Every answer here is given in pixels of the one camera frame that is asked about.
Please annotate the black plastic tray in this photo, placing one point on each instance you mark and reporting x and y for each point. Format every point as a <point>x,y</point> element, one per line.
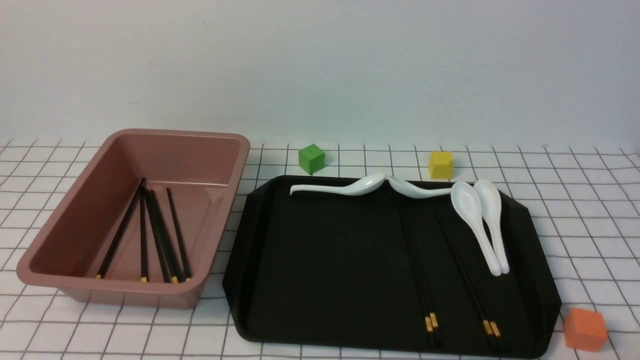
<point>325,269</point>

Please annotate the white spoon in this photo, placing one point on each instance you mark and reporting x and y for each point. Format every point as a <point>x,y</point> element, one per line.
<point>468,206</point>
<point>363,186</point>
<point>491,210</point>
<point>414,192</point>

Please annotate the yellow cube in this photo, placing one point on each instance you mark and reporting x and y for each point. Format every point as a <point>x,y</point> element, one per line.
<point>441,165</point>

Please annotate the white spoon far left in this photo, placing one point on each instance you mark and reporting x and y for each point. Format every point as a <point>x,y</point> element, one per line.
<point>363,186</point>

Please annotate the green cube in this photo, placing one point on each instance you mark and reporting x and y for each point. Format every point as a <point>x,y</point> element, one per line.
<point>311,159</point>

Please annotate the white spoon far right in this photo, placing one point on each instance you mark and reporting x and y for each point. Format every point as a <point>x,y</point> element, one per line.
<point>491,210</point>

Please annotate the black chopstick in bin leftmost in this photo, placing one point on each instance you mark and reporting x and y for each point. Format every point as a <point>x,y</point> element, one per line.
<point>120,232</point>

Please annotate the orange cube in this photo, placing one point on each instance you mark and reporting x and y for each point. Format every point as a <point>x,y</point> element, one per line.
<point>585,330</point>

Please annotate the pink plastic bin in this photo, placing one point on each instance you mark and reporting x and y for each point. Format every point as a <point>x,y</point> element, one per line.
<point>203,171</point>

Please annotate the black chopstick in bin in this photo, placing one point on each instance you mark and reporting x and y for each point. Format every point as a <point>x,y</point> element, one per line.
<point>157,235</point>
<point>143,235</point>
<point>120,232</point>
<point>187,272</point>

